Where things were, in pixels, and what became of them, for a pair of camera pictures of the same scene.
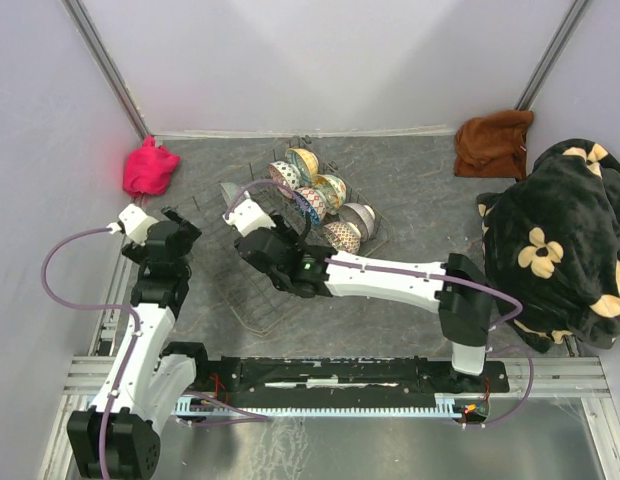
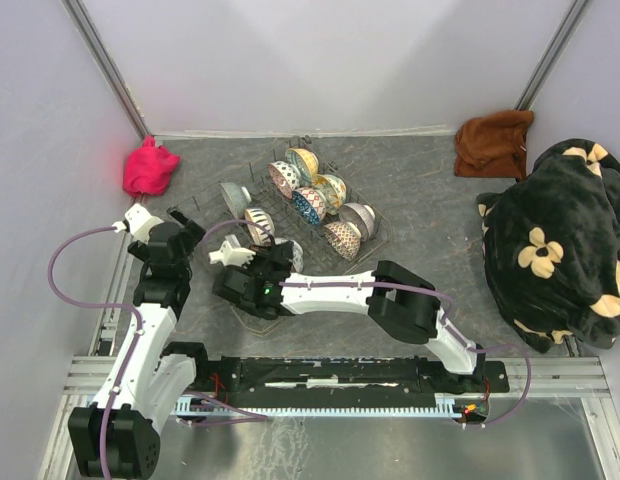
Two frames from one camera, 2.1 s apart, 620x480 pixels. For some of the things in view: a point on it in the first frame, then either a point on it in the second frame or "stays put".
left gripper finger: x=191 y=231 stays put
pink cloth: x=148 y=169 stays put
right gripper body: x=274 y=232 to x=260 y=273
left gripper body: x=186 y=242 stays put
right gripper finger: x=308 y=222 to x=284 y=256
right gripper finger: x=286 y=230 to x=266 y=257
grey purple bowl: x=360 y=215 stays put
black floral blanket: x=558 y=241 stays put
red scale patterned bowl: x=343 y=236 stays put
